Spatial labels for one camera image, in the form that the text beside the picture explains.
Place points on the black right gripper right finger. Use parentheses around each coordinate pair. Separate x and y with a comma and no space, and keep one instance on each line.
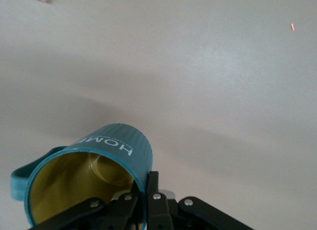
(158,210)

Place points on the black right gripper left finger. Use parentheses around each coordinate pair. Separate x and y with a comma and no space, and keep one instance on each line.
(106,215)

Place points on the teal ribbed mug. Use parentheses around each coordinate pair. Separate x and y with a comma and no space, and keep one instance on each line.
(116,145)

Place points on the brown table cover sheet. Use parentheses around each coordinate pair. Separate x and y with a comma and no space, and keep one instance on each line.
(198,91)

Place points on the tiny red scrap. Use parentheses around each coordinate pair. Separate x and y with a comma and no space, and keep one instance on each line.
(292,26)

